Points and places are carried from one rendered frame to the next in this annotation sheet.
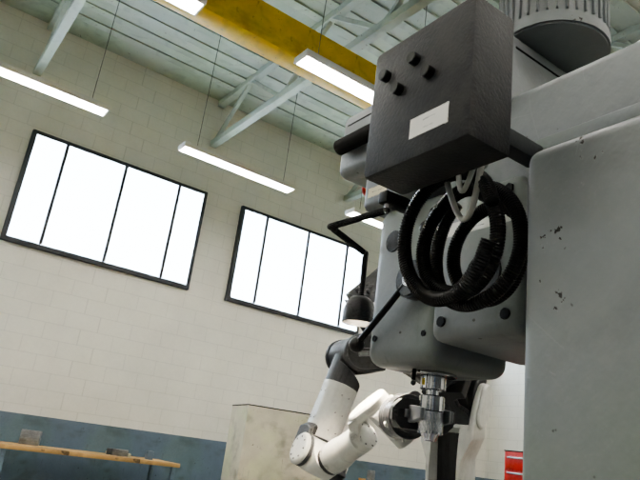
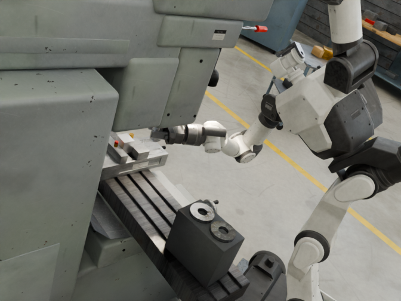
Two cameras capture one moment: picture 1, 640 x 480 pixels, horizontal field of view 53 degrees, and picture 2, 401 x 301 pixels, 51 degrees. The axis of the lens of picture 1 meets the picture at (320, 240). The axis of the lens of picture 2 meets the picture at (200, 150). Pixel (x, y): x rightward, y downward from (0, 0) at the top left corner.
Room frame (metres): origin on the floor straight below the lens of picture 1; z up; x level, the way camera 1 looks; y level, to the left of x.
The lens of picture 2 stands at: (0.97, -1.61, 2.05)
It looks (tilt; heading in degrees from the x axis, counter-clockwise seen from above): 31 degrees down; 73
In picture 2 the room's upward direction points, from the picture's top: 21 degrees clockwise
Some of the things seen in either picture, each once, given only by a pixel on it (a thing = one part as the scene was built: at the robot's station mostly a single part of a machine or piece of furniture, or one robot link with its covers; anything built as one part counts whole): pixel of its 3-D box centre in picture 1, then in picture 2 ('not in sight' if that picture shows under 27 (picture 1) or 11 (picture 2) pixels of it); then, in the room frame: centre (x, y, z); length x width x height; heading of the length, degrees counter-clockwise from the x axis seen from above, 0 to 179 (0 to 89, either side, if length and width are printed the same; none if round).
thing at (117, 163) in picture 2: not in sight; (127, 153); (1.13, -0.08, 0.99); 0.35 x 0.15 x 0.11; 35
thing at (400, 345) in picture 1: (440, 290); (173, 76); (1.20, -0.25, 1.47); 0.21 x 0.19 x 0.32; 124
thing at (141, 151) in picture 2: not in sight; (133, 146); (1.15, -0.07, 1.03); 0.15 x 0.06 x 0.04; 125
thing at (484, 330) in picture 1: (521, 276); (127, 77); (1.04, -0.35, 1.47); 0.24 x 0.19 x 0.26; 124
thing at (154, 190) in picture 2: not in sight; (132, 189); (1.18, -0.21, 0.90); 1.24 x 0.23 x 0.08; 124
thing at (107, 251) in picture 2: not in sight; (132, 212); (1.20, -0.24, 0.80); 0.50 x 0.35 x 0.12; 34
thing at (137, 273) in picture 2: not in sight; (120, 265); (1.22, -0.23, 0.44); 0.81 x 0.32 x 0.60; 34
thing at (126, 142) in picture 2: not in sight; (124, 143); (1.11, -0.10, 1.05); 0.06 x 0.05 x 0.06; 125
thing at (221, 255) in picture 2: not in sight; (203, 240); (1.41, -0.59, 1.04); 0.22 x 0.12 x 0.20; 131
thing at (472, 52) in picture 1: (433, 100); not in sight; (0.77, -0.13, 1.62); 0.20 x 0.09 x 0.21; 34
